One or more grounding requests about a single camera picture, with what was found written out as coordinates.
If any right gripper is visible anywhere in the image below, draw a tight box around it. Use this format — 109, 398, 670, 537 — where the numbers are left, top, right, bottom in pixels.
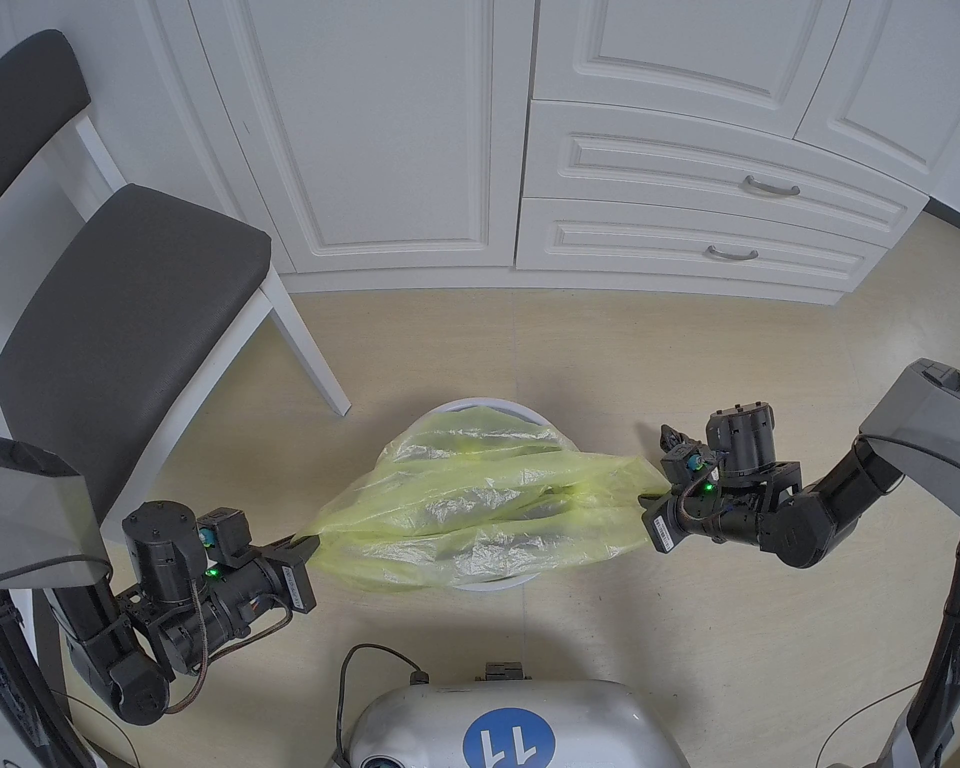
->
637, 491, 763, 557

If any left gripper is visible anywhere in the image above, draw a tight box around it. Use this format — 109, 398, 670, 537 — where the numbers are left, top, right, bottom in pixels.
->
210, 546, 318, 640

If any yellow-green plastic bag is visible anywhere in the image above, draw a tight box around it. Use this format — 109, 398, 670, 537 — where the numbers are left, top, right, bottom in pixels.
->
296, 408, 672, 594

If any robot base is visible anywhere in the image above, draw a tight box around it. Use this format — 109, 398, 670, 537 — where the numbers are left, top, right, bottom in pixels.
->
348, 661, 691, 768

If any white trash bin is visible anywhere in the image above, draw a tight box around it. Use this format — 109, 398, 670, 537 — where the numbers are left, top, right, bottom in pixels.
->
386, 396, 573, 594

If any white chair with grey seat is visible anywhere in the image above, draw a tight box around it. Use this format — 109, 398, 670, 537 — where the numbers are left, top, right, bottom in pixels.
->
0, 28, 354, 545

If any white wardrobe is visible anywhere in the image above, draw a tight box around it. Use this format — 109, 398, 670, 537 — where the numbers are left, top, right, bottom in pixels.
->
138, 0, 960, 307

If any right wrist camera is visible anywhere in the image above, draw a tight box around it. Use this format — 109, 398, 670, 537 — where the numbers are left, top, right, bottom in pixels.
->
658, 423, 725, 496

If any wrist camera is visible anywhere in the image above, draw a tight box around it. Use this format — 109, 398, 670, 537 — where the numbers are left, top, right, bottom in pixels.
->
658, 423, 725, 496
196, 508, 264, 567

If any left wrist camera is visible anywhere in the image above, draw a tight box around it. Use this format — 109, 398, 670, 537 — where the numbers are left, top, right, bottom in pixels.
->
196, 508, 264, 567

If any black cable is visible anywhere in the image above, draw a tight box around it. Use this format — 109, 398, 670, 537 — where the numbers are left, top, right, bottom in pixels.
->
819, 678, 916, 768
54, 690, 145, 768
335, 643, 430, 768

